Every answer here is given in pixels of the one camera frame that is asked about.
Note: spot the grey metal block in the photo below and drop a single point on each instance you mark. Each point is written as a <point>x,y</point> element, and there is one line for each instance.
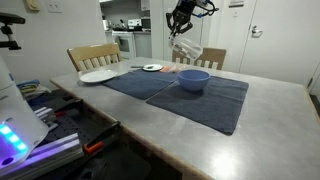
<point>45,113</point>

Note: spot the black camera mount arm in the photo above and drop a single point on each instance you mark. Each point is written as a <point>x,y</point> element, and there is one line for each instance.
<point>10,45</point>

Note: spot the black stereo camera bar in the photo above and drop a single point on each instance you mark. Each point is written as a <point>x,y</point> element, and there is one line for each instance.
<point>10,18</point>

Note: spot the blue plastic bowl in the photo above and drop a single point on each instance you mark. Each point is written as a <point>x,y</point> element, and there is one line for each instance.
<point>193,81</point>

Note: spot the clear bag of orange snacks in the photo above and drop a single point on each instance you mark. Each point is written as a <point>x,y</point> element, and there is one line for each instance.
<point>170,69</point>

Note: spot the folded blue cloth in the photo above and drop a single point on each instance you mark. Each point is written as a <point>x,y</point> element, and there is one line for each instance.
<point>28,82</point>

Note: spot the dark blue cloth placemat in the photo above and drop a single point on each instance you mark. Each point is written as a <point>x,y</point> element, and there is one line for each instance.
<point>206,106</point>
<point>140,85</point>

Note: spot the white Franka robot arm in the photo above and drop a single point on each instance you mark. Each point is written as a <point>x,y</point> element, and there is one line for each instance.
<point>16,116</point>

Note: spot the black and white microwave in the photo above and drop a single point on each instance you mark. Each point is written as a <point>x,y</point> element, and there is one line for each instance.
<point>145,22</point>

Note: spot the clear plastic lunchbox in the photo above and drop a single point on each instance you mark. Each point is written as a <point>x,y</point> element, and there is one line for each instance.
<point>188,48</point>

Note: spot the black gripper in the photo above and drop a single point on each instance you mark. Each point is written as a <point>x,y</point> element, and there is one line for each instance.
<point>186,7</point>

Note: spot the metal spoon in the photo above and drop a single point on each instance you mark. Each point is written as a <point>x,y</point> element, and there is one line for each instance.
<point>136,66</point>

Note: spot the grey wall sign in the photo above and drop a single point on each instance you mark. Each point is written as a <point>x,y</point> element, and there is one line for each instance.
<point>236,3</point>

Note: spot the white wall switch plate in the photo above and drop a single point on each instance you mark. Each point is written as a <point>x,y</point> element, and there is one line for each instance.
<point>54,6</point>

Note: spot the white countertop appliance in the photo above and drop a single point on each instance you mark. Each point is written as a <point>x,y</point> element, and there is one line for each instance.
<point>134,23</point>

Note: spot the folded light cloth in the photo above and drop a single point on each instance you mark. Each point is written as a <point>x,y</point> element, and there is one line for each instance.
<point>35,91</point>

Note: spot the small white plate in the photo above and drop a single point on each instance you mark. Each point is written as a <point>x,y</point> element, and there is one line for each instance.
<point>154,68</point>

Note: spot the light wooden slat-back chair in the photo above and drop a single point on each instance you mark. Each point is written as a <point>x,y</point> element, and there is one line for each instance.
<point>213,55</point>
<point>93,51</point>

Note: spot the beige wall thermostat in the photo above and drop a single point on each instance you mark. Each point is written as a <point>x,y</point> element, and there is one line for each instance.
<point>32,5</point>

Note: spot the white kitchen base cabinet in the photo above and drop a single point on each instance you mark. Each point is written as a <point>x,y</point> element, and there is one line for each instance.
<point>142,45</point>

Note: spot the aluminium extrusion rail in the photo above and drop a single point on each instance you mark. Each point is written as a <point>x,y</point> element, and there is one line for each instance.
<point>56,146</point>

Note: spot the large white plate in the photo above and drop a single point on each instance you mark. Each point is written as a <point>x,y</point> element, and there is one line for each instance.
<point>98,76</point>

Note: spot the white kitchen stove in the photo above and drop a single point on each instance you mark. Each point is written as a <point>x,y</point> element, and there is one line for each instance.
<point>124,43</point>

